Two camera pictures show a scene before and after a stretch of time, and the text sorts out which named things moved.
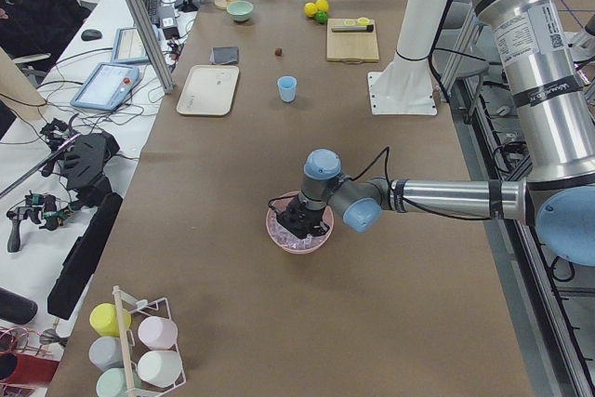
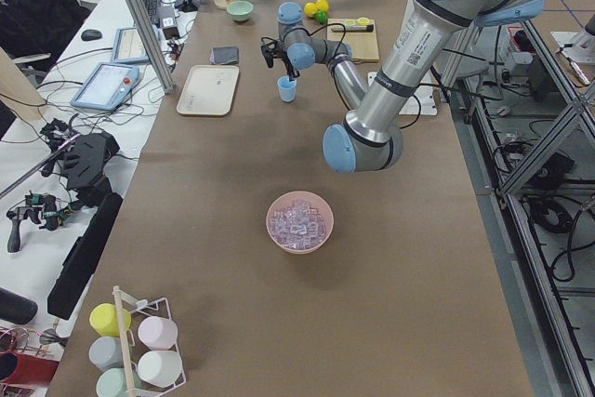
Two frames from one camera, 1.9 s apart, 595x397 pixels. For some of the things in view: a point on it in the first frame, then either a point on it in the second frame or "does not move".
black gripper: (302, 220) -> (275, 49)
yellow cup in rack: (103, 319) does not move
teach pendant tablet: (105, 87) does not move
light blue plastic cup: (287, 85) does not move
